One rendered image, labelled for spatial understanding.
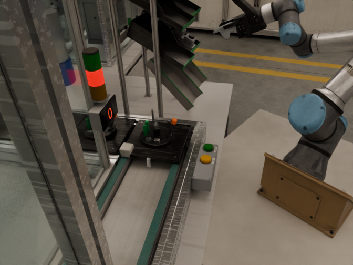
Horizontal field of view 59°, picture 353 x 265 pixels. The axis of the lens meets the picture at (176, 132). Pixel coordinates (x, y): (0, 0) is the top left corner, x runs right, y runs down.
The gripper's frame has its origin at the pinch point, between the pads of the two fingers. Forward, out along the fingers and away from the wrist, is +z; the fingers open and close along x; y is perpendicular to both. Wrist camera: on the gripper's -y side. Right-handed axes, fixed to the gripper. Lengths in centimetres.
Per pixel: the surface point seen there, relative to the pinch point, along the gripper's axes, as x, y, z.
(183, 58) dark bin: -13.4, 5.0, 14.4
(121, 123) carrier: -38, 18, 42
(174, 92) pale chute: -20.8, 16.2, 21.1
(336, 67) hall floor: 288, 152, -16
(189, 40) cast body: -4.5, 0.2, 12.7
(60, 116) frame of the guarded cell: -120, -20, -36
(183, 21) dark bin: -13.0, -9.4, 7.6
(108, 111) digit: -63, 1, 19
